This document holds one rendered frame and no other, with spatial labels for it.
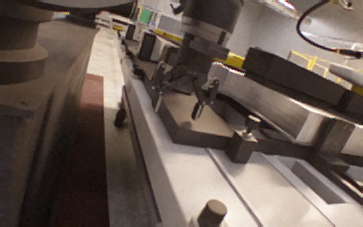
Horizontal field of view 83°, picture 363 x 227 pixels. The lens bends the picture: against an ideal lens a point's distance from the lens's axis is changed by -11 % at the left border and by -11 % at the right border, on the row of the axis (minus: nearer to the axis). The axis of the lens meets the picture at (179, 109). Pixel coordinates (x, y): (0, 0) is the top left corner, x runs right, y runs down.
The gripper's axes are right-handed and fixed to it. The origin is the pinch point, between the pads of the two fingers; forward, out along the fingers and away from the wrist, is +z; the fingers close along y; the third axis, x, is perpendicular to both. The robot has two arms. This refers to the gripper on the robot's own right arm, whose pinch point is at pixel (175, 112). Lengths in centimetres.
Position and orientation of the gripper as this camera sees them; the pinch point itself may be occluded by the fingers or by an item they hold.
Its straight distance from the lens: 50.8
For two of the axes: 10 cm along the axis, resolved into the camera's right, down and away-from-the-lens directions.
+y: -9.1, -2.1, -3.7
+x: 2.7, 3.9, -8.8
